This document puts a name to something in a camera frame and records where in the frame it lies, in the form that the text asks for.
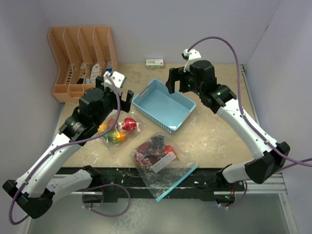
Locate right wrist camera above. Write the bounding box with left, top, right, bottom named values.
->
left=181, top=49, right=202, bottom=73

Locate yellow lemon toy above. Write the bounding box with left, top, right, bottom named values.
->
left=98, top=122, right=108, bottom=133

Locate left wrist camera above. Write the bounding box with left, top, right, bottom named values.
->
left=103, top=71, right=126, bottom=89

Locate mango toy fruit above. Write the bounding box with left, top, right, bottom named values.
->
left=105, top=131, right=126, bottom=144

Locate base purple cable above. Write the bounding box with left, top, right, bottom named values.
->
left=81, top=183, right=132, bottom=217
left=214, top=181, right=249, bottom=211

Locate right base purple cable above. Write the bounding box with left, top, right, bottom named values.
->
left=214, top=181, right=249, bottom=211

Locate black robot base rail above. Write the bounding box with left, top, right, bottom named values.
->
left=80, top=168, right=245, bottom=203

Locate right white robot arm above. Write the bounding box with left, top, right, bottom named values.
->
left=166, top=60, right=290, bottom=191

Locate red apple toy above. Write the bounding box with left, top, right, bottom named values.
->
left=122, top=117, right=137, bottom=132

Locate orange desk organizer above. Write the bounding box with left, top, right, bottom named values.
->
left=48, top=26, right=118, bottom=103

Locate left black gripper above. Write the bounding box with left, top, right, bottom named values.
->
left=94, top=76, right=132, bottom=126

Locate white patterned pouch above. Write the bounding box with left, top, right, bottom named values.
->
left=85, top=63, right=100, bottom=84

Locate black white card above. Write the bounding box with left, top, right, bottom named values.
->
left=76, top=62, right=86, bottom=84

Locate small green white box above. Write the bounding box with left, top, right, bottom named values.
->
left=146, top=58, right=164, bottom=69

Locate white blue tube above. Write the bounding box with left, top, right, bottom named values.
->
left=105, top=61, right=113, bottom=72

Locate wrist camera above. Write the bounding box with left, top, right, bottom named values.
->
left=103, top=71, right=126, bottom=89
left=181, top=49, right=202, bottom=73

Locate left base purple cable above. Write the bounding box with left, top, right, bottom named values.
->
left=81, top=183, right=132, bottom=217

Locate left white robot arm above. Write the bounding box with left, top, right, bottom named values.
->
left=2, top=72, right=134, bottom=225

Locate clear zip top bag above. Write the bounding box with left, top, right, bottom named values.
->
left=101, top=112, right=146, bottom=152

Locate brown onion toy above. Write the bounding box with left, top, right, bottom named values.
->
left=107, top=118, right=117, bottom=128

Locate black grapes toy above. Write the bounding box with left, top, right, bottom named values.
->
left=151, top=135, right=165, bottom=149

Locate red grapes toy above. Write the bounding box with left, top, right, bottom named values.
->
left=134, top=141, right=163, bottom=168

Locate blue plastic basket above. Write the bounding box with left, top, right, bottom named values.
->
left=132, top=79, right=196, bottom=134

